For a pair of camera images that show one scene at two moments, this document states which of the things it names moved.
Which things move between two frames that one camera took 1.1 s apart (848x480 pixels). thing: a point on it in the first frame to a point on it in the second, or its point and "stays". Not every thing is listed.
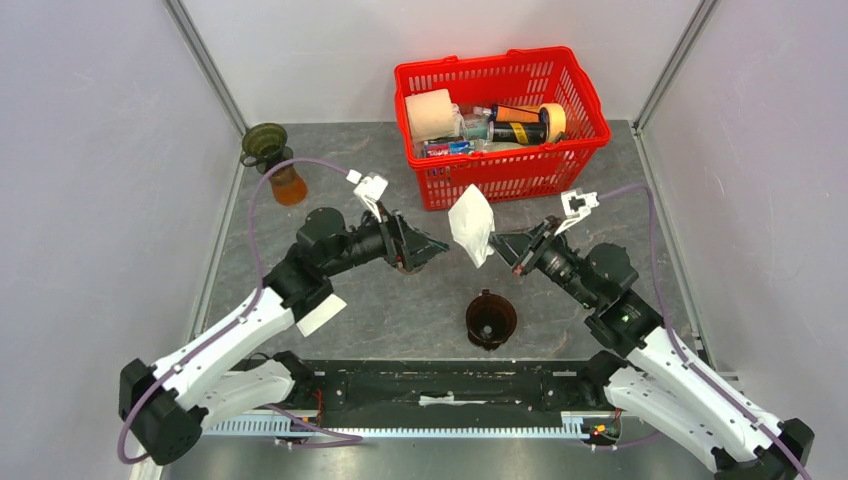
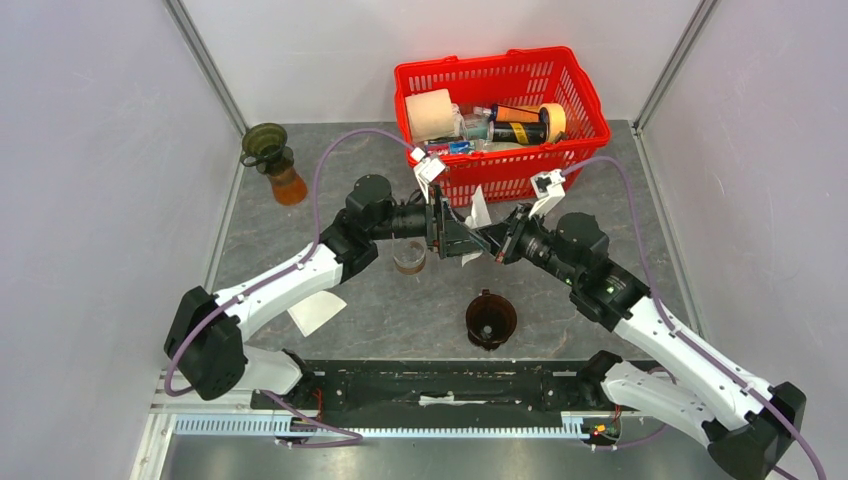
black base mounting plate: (448, 393) stays
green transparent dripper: (264, 146) stays
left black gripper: (404, 243) to (447, 231)
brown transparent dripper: (490, 320) stays
